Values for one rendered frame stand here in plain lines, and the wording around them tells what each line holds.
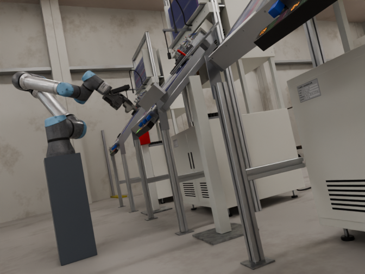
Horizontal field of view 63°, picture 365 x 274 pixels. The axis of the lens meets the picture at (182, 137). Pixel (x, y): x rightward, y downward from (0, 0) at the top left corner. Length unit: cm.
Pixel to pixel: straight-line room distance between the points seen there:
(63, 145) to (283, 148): 140
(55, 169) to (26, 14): 529
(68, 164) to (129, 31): 550
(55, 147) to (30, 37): 493
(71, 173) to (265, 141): 122
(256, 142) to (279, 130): 21
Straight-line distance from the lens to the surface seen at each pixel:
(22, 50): 644
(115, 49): 670
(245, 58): 216
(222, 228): 154
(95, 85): 182
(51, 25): 635
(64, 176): 170
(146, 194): 243
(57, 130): 176
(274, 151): 210
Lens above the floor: 39
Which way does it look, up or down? 5 degrees up
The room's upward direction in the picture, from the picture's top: 11 degrees counter-clockwise
